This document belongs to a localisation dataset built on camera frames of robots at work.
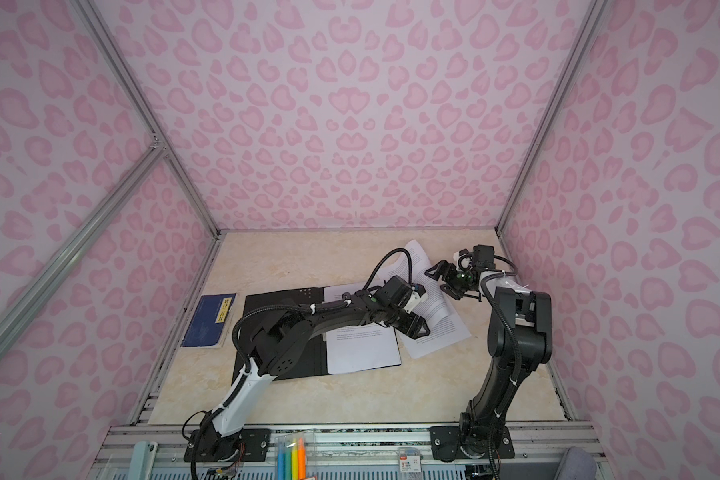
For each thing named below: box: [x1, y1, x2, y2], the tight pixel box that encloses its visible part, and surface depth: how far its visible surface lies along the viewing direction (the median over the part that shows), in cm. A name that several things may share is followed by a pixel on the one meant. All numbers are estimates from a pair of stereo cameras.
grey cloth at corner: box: [554, 446, 597, 480], surface depth 69 cm
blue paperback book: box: [180, 293, 237, 348], surface depth 96 cm
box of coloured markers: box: [274, 431, 307, 480], surface depth 72 cm
